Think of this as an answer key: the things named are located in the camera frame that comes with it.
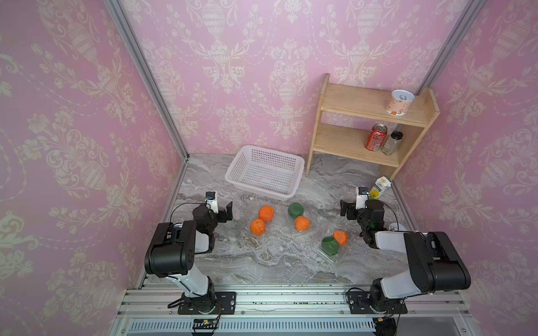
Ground orange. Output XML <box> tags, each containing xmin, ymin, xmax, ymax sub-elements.
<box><xmin>333</xmin><ymin>230</ymin><xmax>349</xmax><ymax>246</ymax></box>
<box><xmin>249</xmin><ymin>218</ymin><xmax>266</xmax><ymax>237</ymax></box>
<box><xmin>295</xmin><ymin>216</ymin><xmax>311</xmax><ymax>232</ymax></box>
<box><xmin>258</xmin><ymin>206</ymin><xmax>275</xmax><ymax>223</ymax></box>

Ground green fruit container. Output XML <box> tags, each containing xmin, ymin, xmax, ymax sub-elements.
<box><xmin>287</xmin><ymin>202</ymin><xmax>304</xmax><ymax>218</ymax></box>
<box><xmin>321</xmin><ymin>237</ymin><xmax>340</xmax><ymax>256</ymax></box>

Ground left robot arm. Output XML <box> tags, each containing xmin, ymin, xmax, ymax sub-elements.
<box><xmin>144</xmin><ymin>201</ymin><xmax>237</xmax><ymax>315</ymax></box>

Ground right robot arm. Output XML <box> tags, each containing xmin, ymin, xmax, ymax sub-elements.
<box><xmin>340</xmin><ymin>200</ymin><xmax>472</xmax><ymax>314</ymax></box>

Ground lemon drink carton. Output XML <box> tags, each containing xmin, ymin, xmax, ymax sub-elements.
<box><xmin>368</xmin><ymin>176</ymin><xmax>392</xmax><ymax>200</ymax></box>

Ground yellow tin can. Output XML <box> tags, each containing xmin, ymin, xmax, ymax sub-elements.
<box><xmin>389</xmin><ymin>223</ymin><xmax>409</xmax><ymax>232</ymax></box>

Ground white plastic basket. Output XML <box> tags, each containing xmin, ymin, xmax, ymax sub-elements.
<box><xmin>225</xmin><ymin>145</ymin><xmax>305</xmax><ymax>201</ymax></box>

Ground glass jar black lid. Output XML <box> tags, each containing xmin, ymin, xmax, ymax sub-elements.
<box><xmin>382</xmin><ymin>131</ymin><xmax>403</xmax><ymax>156</ymax></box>

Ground red soda can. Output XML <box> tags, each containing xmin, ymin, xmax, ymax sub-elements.
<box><xmin>364</xmin><ymin>123</ymin><xmax>388</xmax><ymax>151</ymax></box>

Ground wooden two-tier shelf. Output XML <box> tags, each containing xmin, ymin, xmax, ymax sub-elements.
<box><xmin>305</xmin><ymin>74</ymin><xmax>440</xmax><ymax>180</ymax></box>

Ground white orange paper cup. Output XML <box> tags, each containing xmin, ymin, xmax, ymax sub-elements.
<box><xmin>385</xmin><ymin>90</ymin><xmax>416</xmax><ymax>117</ymax></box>

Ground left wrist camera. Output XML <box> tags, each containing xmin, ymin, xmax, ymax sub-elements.
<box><xmin>205</xmin><ymin>191</ymin><xmax>219</xmax><ymax>214</ymax></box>

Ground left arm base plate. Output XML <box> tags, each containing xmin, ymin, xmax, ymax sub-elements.
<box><xmin>177</xmin><ymin>292</ymin><xmax>237</xmax><ymax>315</ymax></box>

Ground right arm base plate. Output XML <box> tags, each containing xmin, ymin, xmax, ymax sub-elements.
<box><xmin>345</xmin><ymin>290</ymin><xmax>408</xmax><ymax>316</ymax></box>

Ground aluminium rail frame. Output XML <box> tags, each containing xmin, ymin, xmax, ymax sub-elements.
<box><xmin>110</xmin><ymin>281</ymin><xmax>480</xmax><ymax>335</ymax></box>

